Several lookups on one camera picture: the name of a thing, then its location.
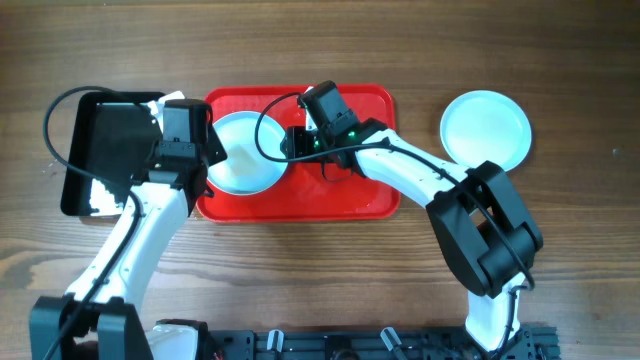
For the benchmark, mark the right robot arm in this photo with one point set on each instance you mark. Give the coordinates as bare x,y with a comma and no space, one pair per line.
485,232

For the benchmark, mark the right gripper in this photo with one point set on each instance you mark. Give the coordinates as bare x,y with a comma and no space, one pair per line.
290,143

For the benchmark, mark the black rectangular water tray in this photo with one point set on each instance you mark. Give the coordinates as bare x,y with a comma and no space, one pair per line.
112,137

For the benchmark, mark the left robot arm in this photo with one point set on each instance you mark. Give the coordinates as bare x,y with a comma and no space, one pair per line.
97,317

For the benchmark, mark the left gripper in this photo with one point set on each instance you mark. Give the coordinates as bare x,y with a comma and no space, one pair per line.
214,148

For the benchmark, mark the red plastic serving tray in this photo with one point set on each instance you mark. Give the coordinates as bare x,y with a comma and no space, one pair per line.
303,194

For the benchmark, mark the white plate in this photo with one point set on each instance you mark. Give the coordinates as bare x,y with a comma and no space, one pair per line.
483,125
245,171

